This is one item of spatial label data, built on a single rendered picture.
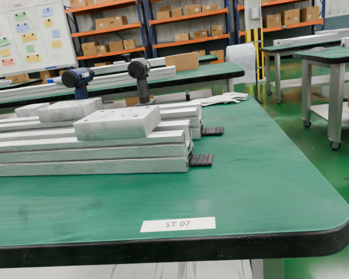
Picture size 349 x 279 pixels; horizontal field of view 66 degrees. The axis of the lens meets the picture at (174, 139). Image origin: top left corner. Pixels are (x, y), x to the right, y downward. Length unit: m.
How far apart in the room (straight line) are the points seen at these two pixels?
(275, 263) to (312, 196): 0.13
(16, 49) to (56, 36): 0.59
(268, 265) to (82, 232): 0.31
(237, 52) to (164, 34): 7.24
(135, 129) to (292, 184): 0.31
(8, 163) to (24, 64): 3.41
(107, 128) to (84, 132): 0.06
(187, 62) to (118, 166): 2.13
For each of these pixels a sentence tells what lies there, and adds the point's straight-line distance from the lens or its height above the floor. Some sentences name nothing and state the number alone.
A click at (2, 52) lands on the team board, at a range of 4.30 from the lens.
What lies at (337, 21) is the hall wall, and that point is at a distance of 12.09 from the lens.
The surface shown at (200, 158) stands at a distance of 0.59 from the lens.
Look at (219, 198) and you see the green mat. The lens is 0.46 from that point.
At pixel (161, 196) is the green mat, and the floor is 0.78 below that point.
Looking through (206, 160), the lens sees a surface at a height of 0.79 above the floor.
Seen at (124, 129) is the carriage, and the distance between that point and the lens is 0.55.
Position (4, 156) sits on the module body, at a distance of 0.77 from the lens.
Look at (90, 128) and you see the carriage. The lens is 0.59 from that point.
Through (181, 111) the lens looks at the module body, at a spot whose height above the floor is 0.86.
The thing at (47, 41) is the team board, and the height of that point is 1.29.
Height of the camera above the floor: 1.03
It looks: 19 degrees down
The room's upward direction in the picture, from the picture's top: 9 degrees counter-clockwise
